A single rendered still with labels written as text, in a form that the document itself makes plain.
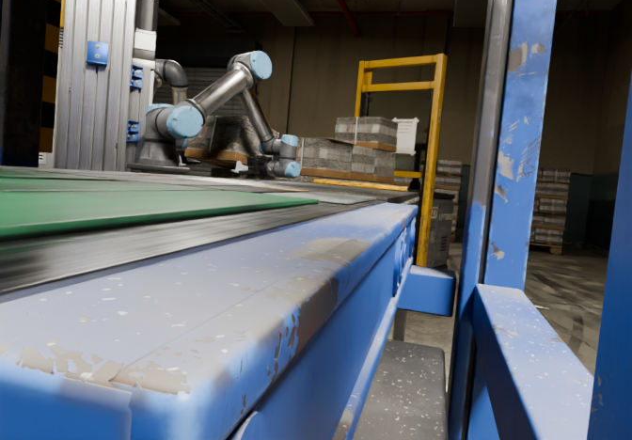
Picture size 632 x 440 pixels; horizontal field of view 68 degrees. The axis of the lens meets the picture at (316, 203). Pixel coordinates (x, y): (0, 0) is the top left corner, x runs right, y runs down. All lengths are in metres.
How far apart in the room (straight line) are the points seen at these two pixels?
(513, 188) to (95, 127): 1.71
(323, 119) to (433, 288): 9.02
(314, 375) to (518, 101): 0.57
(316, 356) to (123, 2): 2.05
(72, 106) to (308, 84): 8.05
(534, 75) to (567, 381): 0.42
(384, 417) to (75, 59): 1.87
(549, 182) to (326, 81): 4.65
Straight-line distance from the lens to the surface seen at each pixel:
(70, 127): 2.09
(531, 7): 0.71
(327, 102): 9.69
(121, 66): 2.12
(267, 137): 2.19
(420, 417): 0.48
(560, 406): 0.34
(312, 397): 0.16
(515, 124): 0.68
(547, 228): 7.80
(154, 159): 1.86
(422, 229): 3.72
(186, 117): 1.76
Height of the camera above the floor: 0.82
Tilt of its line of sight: 3 degrees down
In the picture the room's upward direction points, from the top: 5 degrees clockwise
